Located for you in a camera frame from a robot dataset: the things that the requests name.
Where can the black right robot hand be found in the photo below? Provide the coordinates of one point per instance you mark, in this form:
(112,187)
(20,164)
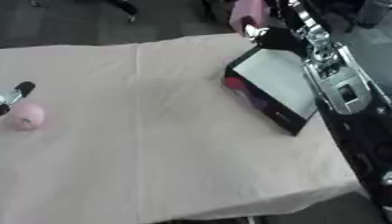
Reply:
(279,39)

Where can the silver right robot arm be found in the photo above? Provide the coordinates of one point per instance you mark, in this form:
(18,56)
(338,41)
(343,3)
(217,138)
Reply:
(352,96)

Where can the black box white inside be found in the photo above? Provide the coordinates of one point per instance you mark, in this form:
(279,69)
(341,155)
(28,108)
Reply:
(278,76)

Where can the pink bag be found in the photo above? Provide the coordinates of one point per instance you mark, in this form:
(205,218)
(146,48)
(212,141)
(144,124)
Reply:
(249,11)

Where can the grey bin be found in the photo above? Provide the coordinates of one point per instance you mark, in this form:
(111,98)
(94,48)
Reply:
(373,12)

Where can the black chair leg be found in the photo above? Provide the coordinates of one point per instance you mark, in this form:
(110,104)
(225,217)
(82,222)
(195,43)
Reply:
(125,8)

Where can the pink toy peach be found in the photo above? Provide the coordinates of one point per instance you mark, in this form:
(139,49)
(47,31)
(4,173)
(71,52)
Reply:
(25,116)

